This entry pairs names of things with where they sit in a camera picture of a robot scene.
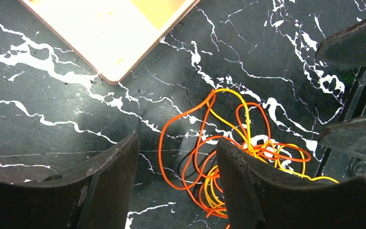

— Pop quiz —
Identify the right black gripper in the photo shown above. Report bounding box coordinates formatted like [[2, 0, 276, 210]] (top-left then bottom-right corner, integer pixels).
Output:
[[315, 19, 366, 181]]

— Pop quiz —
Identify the pink tiered file tray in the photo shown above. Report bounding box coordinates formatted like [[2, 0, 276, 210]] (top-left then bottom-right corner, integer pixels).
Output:
[[22, 0, 197, 85]]

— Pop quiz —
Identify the yellow cable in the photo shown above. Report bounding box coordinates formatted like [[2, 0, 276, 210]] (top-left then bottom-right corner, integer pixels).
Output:
[[203, 88, 340, 214]]

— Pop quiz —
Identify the orange cable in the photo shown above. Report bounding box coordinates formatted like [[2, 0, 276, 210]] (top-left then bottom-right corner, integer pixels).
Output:
[[157, 89, 312, 229]]

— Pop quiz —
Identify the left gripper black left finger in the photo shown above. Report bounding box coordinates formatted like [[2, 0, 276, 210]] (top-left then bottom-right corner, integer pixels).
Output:
[[0, 133, 140, 229]]

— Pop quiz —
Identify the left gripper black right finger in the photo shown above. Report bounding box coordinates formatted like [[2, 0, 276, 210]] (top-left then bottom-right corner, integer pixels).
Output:
[[216, 138, 366, 229]]

